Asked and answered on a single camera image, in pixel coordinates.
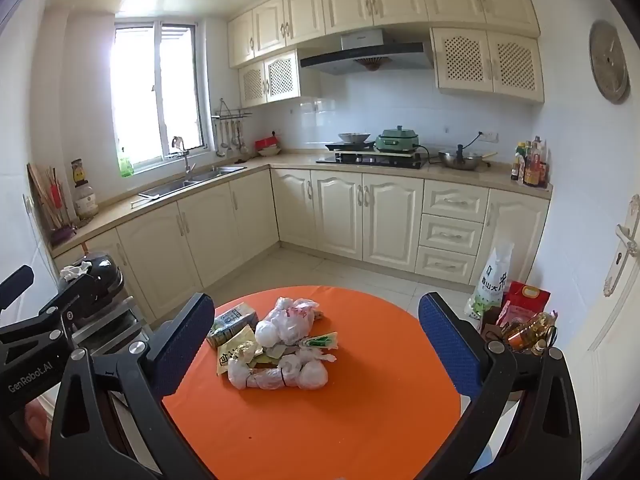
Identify black round electric grill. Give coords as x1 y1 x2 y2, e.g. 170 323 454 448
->
57 255 126 311

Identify cream cabinet drawer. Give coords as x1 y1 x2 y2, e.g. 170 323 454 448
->
422 179 490 223
415 246 478 285
419 214 485 257

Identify red rice bag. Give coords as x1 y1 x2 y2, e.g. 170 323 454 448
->
500 282 551 332

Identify steel wok with handle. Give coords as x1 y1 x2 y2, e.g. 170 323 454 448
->
439 144 499 171

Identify green white wrapper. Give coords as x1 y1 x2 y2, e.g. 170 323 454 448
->
299 332 339 352

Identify yellow snack packet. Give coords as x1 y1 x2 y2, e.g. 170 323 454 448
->
216 326 257 377

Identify tan paper packet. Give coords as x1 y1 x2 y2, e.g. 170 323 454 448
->
252 342 301 368

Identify steel sink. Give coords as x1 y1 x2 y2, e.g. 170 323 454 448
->
139 165 247 199

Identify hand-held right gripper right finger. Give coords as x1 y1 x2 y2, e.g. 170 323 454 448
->
419 291 583 480

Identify cream base cabinets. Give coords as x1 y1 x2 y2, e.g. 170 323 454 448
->
52 152 553 321

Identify clear bag of white buns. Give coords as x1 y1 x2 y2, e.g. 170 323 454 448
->
227 347 337 392

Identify brown cardboard box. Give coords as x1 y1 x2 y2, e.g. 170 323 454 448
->
480 307 511 342

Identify wide lattice door cabinet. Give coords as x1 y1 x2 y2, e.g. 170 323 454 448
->
431 27 546 106

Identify group of condiment bottles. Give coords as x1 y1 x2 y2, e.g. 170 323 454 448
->
511 136 550 189

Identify large glass jar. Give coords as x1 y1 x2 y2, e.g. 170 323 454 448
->
74 185 99 219

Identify wooden cutting board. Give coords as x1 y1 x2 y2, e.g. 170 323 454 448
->
27 162 63 233

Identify cooking oil bottle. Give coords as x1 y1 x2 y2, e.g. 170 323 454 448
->
505 312 558 353

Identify white red-printed plastic bag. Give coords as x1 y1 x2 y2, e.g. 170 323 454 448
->
255 297 322 347

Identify green white drink carton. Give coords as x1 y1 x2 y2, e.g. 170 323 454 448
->
206 302 259 350

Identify white rice bag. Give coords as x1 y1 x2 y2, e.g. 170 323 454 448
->
465 240 516 321

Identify chrome faucet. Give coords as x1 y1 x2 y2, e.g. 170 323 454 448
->
171 136 197 177

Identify green electric pot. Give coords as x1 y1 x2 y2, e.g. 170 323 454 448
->
376 126 421 153

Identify small lattice door cabinet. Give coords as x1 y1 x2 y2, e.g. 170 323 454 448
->
237 50 301 108

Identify metal door handle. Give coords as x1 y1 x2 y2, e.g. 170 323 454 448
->
605 210 639 297

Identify range hood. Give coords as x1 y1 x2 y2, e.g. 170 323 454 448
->
299 30 435 76

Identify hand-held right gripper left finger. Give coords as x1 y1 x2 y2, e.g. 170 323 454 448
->
48 292 216 480

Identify black glass cooktop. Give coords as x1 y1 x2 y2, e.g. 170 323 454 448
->
316 152 430 170

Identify window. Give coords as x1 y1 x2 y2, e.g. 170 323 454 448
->
111 21 210 173

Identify hanging utensil rack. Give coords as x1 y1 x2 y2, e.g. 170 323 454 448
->
212 99 253 158

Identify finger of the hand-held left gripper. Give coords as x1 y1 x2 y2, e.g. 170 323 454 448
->
0 265 35 313
30 270 121 346

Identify round orange table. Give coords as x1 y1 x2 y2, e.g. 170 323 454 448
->
160 285 463 480

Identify person's left hand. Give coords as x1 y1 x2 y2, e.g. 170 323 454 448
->
22 402 51 443

